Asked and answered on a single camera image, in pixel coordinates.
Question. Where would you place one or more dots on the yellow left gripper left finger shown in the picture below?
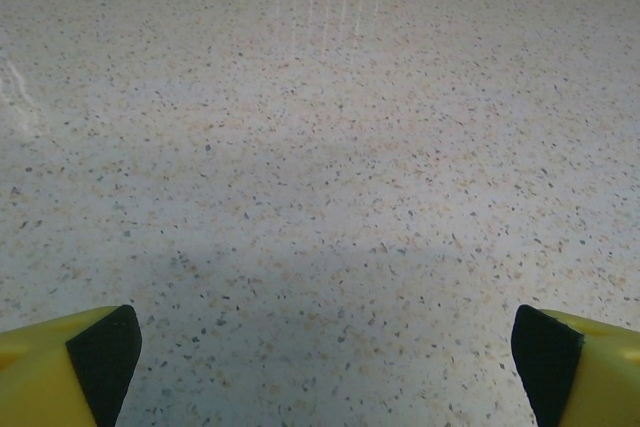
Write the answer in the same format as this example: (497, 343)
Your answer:
(45, 377)

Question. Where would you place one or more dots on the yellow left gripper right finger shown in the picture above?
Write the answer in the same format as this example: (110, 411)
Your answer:
(600, 377)

